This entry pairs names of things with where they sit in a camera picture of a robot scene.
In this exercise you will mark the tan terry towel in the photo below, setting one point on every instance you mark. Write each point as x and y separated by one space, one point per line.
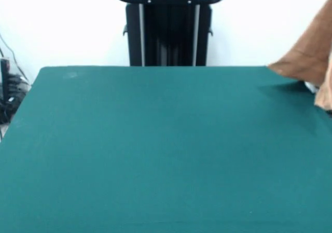
308 59

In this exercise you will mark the dark green table cloth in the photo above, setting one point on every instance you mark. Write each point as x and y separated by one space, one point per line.
129 152

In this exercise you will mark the black upright box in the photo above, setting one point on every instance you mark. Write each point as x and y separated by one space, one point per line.
4 77

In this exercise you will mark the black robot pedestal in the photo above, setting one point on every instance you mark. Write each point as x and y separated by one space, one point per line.
168 35

